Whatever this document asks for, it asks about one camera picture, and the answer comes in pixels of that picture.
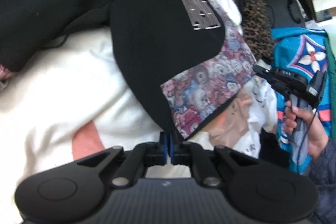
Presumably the cream bear print blanket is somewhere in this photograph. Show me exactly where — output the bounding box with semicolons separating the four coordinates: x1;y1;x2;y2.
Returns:
0;0;279;224

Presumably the black skirt teddy bear lining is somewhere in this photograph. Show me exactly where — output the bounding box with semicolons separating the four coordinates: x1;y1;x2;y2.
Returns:
0;0;258;141

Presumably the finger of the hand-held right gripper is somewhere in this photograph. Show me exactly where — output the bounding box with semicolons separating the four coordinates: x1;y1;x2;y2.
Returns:
253;64;277;82

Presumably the dark grey laptop bag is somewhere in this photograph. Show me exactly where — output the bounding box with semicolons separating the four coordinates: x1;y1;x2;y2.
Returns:
265;0;316;31

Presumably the person's right hand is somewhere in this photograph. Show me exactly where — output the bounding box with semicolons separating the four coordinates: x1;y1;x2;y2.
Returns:
285;101;329;159

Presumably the thin black cable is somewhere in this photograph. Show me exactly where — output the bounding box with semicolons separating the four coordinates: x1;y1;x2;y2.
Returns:
297;106;318;174

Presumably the person's right forearm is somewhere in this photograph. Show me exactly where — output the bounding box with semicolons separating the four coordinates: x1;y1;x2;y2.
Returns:
307;139;336;224

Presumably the leopard print cushion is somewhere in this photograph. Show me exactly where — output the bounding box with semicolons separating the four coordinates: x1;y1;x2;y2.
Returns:
232;0;275;63

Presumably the teal flower print cloth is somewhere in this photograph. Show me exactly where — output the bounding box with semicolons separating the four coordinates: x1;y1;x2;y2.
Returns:
270;27;336;175

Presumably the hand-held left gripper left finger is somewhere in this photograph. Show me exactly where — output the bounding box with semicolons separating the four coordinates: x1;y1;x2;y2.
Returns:
76;132;168;187

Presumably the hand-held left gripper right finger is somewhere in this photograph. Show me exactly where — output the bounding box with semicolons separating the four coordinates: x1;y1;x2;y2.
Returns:
167;132;259;187

